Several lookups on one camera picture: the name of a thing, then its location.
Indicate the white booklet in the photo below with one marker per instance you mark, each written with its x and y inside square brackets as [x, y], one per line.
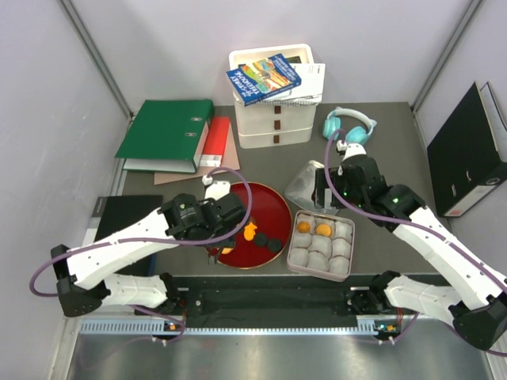
[311, 89]

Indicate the white stacked storage box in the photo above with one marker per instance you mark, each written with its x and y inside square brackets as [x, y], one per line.
[264, 125]

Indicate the red folder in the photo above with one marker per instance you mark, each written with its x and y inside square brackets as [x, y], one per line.
[216, 141]

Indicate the red round lacquer tray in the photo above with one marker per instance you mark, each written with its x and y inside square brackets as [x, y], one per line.
[272, 216]

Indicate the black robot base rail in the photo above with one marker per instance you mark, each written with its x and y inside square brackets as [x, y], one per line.
[271, 301]

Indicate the green ring binder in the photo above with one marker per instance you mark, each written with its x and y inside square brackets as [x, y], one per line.
[167, 136]

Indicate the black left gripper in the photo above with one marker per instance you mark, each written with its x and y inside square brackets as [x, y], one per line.
[227, 232]

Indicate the black sandwich cookie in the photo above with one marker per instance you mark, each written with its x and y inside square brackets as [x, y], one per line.
[260, 240]
[274, 245]

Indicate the yellow round biscuit cookie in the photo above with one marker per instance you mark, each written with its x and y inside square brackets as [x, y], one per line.
[304, 227]

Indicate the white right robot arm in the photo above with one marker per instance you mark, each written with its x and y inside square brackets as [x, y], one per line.
[473, 301]

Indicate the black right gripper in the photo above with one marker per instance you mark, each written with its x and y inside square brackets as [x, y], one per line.
[321, 184]

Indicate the pink cookie tin box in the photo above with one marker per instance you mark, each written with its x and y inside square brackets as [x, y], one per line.
[327, 258]

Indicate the blue picture book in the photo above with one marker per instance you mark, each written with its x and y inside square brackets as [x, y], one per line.
[263, 79]

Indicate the silver tin lid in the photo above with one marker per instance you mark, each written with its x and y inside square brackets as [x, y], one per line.
[301, 188]

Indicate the black notebook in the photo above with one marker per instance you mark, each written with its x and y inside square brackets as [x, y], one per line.
[116, 213]

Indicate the orange round cookie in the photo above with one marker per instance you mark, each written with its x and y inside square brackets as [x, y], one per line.
[323, 230]

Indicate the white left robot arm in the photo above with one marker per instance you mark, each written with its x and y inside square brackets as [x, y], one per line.
[89, 277]

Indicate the orange fish cookie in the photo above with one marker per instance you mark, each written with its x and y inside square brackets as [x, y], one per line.
[249, 231]

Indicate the black ring binder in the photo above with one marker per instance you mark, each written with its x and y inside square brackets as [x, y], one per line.
[467, 156]

